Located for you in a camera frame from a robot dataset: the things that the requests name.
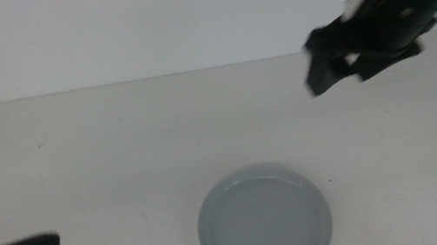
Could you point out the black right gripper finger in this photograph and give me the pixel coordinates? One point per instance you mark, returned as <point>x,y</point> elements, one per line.
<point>325,77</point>
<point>385,63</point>

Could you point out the grey bowl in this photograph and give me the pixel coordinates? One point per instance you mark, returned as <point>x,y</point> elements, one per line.
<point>260,221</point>

